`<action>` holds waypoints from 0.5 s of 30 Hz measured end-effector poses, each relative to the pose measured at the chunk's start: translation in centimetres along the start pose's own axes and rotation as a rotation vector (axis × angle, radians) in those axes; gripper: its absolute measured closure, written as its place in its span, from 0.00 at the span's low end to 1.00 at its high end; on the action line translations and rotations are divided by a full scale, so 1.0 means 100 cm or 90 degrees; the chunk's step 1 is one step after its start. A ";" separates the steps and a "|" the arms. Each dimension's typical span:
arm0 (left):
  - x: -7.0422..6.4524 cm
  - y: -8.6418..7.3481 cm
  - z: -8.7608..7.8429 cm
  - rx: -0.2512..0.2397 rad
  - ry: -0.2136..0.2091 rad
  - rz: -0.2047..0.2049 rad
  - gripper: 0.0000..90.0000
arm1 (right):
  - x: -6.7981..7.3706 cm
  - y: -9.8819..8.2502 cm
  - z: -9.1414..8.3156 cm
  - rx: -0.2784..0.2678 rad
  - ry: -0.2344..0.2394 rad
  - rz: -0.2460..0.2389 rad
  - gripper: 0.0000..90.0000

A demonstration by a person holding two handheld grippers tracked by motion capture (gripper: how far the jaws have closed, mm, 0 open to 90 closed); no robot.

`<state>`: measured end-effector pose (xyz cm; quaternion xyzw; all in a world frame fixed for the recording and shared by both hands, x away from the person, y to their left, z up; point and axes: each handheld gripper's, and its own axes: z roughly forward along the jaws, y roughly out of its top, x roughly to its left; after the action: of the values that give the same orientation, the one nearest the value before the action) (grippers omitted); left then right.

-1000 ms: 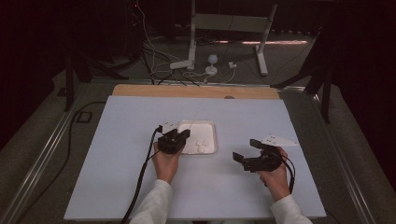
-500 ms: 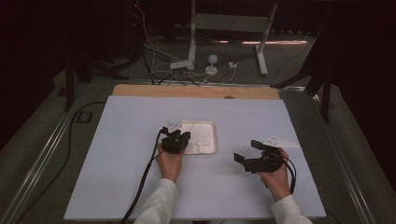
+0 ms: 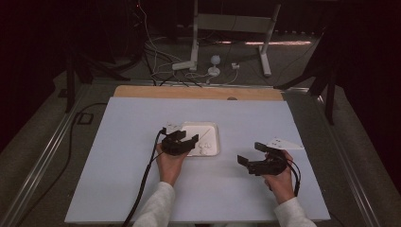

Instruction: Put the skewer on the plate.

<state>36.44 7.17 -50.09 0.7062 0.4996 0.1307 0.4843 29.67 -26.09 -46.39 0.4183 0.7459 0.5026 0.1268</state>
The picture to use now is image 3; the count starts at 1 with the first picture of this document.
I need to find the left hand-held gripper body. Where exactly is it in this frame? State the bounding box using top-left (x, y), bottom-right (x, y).
top-left (161, 121), bottom-right (192, 157)

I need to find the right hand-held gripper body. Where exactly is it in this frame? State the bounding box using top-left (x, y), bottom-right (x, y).
top-left (247, 136), bottom-right (305, 177)

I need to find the thin wooden skewer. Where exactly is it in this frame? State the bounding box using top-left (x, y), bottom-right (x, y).
top-left (196, 128), bottom-right (213, 146)

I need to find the white square tray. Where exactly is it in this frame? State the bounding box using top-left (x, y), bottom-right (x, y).
top-left (181, 121), bottom-right (221, 158)

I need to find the person's left hand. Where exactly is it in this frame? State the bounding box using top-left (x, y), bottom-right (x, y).
top-left (155, 142), bottom-right (190, 187)

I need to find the person's right hand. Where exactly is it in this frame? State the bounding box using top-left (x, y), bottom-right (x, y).
top-left (262, 148), bottom-right (296, 205)

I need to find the pale blue table mat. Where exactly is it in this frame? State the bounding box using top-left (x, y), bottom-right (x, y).
top-left (64, 96), bottom-right (332, 224)

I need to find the white power strip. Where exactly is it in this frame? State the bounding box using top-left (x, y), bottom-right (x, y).
top-left (171, 60), bottom-right (197, 72)

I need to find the white round device on base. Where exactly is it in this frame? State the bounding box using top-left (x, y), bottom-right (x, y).
top-left (207, 54), bottom-right (222, 78)

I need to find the black stand with angled legs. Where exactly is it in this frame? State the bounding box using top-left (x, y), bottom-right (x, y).
top-left (273, 27), bottom-right (339, 126)

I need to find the black tripod stand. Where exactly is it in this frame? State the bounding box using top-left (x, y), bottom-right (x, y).
top-left (63, 44), bottom-right (131, 114)

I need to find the right hand-held gripper black cable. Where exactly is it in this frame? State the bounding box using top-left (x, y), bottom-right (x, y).
top-left (285, 158), bottom-right (303, 198)

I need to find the hand-held gripper black cable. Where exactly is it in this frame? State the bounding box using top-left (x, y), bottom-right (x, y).
top-left (121, 128), bottom-right (167, 227)
top-left (285, 158), bottom-right (303, 198)

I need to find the left hand-held gripper black cable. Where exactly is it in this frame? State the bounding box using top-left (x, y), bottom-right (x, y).
top-left (121, 128), bottom-right (167, 227)

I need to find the metal floor rail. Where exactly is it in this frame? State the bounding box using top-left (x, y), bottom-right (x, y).
top-left (313, 94), bottom-right (383, 227)
top-left (0, 82), bottom-right (92, 227)

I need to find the black floor cable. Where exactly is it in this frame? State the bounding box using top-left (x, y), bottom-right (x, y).
top-left (17, 101), bottom-right (109, 227)

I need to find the white cable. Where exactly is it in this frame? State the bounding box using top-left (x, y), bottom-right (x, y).
top-left (137, 0), bottom-right (190, 83)

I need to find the white metal stand frame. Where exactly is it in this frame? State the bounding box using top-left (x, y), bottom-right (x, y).
top-left (189, 0), bottom-right (283, 78)

